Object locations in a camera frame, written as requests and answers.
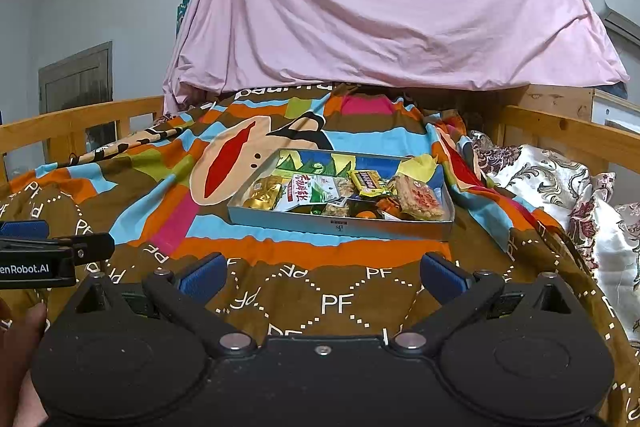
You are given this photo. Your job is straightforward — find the wooden door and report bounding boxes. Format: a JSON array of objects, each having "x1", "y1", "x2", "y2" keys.
[{"x1": 38, "y1": 41, "x2": 114, "y2": 160}]

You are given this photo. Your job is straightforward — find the metal tray with cartoon lining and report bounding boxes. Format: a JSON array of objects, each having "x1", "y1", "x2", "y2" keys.
[{"x1": 226, "y1": 148, "x2": 457, "y2": 243}]

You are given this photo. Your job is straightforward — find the gold snack packet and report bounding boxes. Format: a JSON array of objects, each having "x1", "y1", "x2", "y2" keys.
[{"x1": 241, "y1": 175, "x2": 284, "y2": 211}]

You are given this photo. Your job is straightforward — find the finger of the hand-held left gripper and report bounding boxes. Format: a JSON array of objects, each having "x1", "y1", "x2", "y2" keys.
[
  {"x1": 0, "y1": 232, "x2": 116, "y2": 264},
  {"x1": 0, "y1": 220, "x2": 51, "y2": 240}
]

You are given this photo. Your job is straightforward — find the person's left hand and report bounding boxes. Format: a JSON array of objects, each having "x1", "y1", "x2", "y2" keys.
[{"x1": 0, "y1": 298, "x2": 49, "y2": 400}]

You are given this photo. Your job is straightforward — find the yellow green cracker packet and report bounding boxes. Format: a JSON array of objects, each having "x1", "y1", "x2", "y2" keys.
[{"x1": 347, "y1": 169, "x2": 393, "y2": 198}]

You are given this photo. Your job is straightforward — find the white green snack bag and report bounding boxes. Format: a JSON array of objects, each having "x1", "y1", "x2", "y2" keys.
[{"x1": 273, "y1": 173, "x2": 342, "y2": 214}]

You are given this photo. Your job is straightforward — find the floral satin pillow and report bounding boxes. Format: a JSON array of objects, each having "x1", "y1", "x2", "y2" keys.
[{"x1": 472, "y1": 131, "x2": 640, "y2": 338}]

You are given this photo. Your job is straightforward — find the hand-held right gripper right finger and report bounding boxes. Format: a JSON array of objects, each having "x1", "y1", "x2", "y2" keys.
[{"x1": 389, "y1": 251, "x2": 572, "y2": 352}]

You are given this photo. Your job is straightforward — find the red snack packet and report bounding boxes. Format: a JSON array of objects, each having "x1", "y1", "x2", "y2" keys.
[{"x1": 376, "y1": 198, "x2": 402, "y2": 221}]

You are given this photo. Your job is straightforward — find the tan black patterned cloth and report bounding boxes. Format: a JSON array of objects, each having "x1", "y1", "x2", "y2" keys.
[{"x1": 62, "y1": 124, "x2": 188, "y2": 168}]

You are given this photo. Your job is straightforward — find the pink sheet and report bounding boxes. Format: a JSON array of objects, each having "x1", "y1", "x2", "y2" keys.
[{"x1": 161, "y1": 0, "x2": 632, "y2": 116}]

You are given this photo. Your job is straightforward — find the wooden cabinet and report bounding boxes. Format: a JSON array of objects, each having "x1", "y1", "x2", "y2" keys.
[{"x1": 507, "y1": 83, "x2": 640, "y2": 144}]

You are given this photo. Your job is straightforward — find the clear grain bar packet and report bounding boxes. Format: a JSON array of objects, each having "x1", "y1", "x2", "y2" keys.
[{"x1": 394, "y1": 173, "x2": 446, "y2": 223}]

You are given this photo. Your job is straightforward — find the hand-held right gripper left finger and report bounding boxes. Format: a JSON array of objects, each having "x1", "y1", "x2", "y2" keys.
[{"x1": 75, "y1": 252, "x2": 257, "y2": 354}]

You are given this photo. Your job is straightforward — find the colourful printed blanket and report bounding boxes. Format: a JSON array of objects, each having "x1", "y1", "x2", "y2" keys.
[{"x1": 0, "y1": 82, "x2": 637, "y2": 427}]

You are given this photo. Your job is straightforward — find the teal patterned cloth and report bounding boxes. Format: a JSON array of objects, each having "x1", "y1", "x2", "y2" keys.
[{"x1": 174, "y1": 0, "x2": 194, "y2": 38}]

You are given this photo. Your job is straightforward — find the wooden bed frame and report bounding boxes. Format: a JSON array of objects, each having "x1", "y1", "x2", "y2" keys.
[{"x1": 0, "y1": 95, "x2": 620, "y2": 190}]

